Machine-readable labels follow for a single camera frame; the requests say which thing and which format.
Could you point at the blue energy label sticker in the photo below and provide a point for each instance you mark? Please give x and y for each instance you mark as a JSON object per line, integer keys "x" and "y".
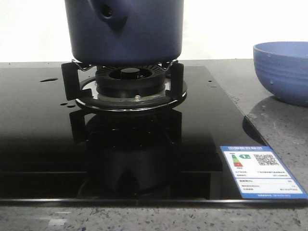
{"x": 260, "y": 174}

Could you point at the black glass gas stove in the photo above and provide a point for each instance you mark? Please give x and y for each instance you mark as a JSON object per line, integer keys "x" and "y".
{"x": 53, "y": 153}

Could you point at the light blue ribbed bowl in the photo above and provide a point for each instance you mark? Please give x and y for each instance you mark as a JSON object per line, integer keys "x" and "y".
{"x": 282, "y": 68}

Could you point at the black burner head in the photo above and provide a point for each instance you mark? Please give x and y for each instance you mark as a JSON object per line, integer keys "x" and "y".
{"x": 127, "y": 82}

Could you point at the black metal pot support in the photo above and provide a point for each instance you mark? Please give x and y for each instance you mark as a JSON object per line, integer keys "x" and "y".
{"x": 87, "y": 97}

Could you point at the dark blue cooking pot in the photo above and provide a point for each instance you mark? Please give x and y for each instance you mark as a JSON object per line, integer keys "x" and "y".
{"x": 125, "y": 32}

